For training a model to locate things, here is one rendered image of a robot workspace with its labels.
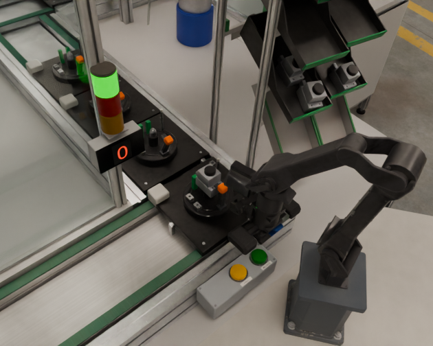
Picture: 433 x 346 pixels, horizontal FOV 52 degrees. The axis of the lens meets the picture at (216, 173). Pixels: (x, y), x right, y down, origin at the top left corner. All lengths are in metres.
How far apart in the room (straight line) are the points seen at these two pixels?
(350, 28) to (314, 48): 0.14
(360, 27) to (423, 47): 2.92
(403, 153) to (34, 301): 0.88
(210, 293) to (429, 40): 3.48
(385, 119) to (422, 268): 1.95
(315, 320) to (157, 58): 1.25
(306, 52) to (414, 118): 2.29
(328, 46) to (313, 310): 0.61
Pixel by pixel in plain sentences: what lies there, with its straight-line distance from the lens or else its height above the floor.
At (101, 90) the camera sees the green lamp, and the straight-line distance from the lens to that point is 0.92.
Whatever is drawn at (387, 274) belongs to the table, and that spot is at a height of 0.86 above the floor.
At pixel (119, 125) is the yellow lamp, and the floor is 1.28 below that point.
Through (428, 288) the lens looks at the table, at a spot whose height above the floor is 0.86.
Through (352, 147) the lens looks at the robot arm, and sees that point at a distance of 0.76.
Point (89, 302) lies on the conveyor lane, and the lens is 1.16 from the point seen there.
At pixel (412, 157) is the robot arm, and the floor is 1.45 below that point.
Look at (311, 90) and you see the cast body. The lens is 1.15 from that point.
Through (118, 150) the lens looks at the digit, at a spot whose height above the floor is 1.21.
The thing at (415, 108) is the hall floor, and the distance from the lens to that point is 3.42.
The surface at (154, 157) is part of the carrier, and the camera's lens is 1.31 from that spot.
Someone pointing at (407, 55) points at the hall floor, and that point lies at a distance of 3.96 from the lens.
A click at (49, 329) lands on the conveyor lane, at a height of 0.92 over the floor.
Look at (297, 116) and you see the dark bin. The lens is 1.17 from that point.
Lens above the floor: 1.94
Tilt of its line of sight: 48 degrees down
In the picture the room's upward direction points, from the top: 4 degrees clockwise
